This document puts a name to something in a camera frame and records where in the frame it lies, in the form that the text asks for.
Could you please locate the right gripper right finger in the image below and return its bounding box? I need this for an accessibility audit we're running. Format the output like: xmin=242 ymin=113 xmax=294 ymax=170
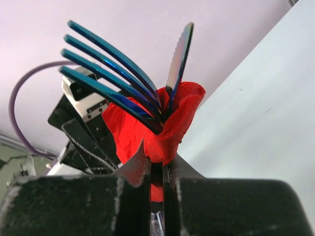
xmin=162 ymin=156 xmax=313 ymax=236

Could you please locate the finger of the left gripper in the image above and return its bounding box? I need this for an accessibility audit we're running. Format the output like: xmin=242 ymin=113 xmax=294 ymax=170
xmin=62 ymin=118 xmax=117 ymax=171

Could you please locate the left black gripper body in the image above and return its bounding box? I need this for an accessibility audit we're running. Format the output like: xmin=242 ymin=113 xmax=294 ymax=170
xmin=48 ymin=95 xmax=118 ymax=172

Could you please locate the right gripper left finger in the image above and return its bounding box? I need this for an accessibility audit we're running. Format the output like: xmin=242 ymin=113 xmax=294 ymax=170
xmin=0 ymin=146 xmax=151 ymax=236

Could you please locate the red paper napkin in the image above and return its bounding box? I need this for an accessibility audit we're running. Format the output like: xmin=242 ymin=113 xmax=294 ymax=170
xmin=102 ymin=81 xmax=206 ymax=203

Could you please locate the iridescent knife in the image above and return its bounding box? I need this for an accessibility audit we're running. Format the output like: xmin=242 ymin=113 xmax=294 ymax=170
xmin=165 ymin=22 xmax=194 ymax=118

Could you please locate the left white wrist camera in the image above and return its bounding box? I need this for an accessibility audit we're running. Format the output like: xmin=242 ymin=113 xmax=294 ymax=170
xmin=62 ymin=75 xmax=108 ymax=123

